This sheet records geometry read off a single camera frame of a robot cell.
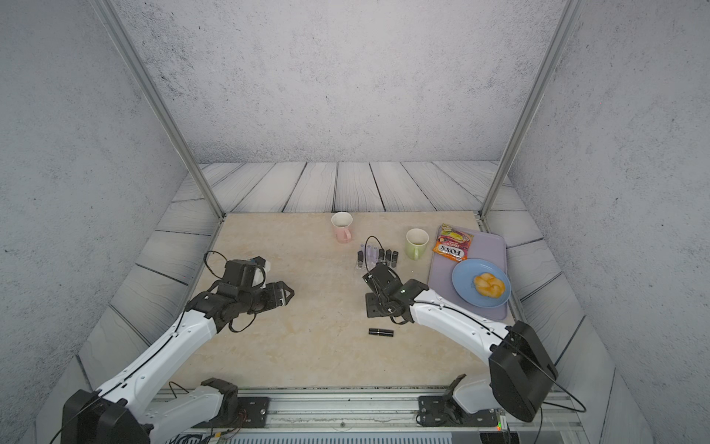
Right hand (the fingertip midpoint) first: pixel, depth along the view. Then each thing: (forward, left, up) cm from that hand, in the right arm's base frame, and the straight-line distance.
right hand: (377, 305), depth 83 cm
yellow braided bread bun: (+11, -38, -8) cm, 41 cm away
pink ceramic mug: (+35, +13, -1) cm, 38 cm away
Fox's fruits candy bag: (+29, -29, -8) cm, 42 cm away
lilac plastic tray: (+32, -43, -11) cm, 55 cm away
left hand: (+1, +25, +4) cm, 26 cm away
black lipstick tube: (+19, +6, -1) cm, 20 cm away
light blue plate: (+15, -31, -10) cm, 36 cm away
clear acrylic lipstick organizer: (+19, +2, -5) cm, 19 cm away
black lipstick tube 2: (+21, -1, -3) cm, 21 cm away
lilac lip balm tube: (+20, 0, -1) cm, 20 cm away
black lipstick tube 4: (+19, -7, -3) cm, 21 cm away
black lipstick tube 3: (+20, -4, -2) cm, 20 cm away
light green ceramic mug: (+26, -15, -2) cm, 30 cm away
